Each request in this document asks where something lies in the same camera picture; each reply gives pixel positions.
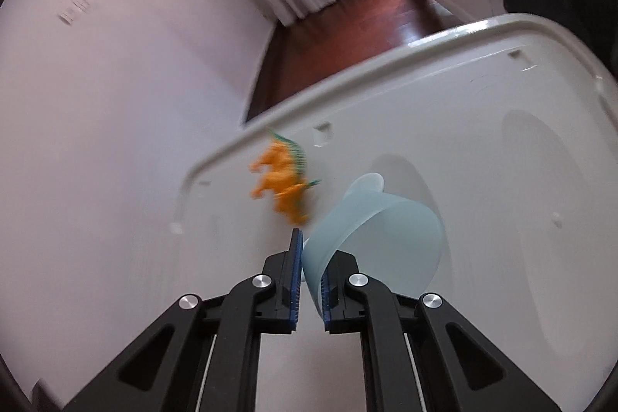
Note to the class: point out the orange toy dinosaur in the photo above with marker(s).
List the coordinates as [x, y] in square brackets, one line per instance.
[282, 180]

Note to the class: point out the light blue plastic cup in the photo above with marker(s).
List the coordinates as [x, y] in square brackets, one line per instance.
[386, 238]

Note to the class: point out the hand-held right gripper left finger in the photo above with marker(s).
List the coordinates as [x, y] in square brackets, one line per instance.
[295, 286]

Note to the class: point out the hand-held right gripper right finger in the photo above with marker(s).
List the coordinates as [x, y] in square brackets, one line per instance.
[327, 301]

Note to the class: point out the white plastic storage box lid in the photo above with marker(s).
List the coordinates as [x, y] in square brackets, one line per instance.
[483, 127]

